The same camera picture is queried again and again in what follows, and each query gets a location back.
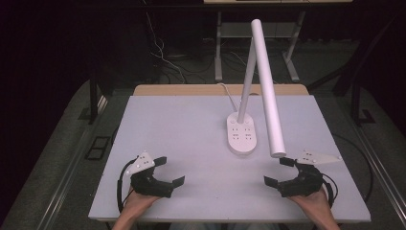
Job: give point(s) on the person's left hand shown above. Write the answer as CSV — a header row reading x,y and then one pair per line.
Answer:
x,y
137,202

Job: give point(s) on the black floor frame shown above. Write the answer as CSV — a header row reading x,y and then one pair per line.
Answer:
x,y
97,147

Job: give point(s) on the black metal stand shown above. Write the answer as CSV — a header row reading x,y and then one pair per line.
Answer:
x,y
356,102
93,99

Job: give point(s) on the grey metal desk frame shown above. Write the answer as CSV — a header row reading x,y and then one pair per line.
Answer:
x,y
220,48

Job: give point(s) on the person's right hand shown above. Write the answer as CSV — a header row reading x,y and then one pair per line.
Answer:
x,y
314,204

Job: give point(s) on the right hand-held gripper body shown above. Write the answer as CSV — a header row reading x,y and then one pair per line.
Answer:
x,y
303,185

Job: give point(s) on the white desk lamp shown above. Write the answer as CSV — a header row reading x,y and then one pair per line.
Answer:
x,y
266,83

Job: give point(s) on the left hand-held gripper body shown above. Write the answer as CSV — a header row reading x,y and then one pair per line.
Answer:
x,y
150,187

